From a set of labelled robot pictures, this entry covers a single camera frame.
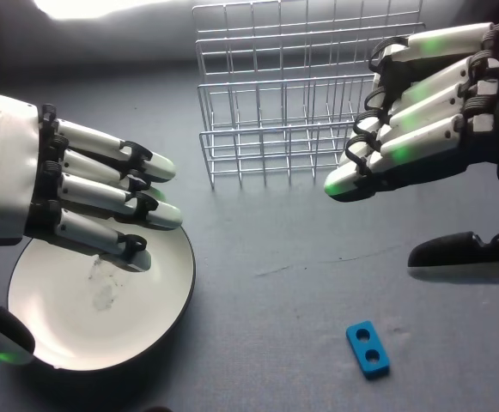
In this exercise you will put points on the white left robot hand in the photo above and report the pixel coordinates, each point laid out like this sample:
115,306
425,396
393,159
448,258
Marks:
8,171

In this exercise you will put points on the brown round disc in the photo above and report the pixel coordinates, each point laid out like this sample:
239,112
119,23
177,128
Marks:
159,409

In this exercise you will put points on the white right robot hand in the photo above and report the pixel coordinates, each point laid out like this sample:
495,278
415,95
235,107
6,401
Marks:
438,98

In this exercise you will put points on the blue block with two holes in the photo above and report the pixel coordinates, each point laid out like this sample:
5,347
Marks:
355,345

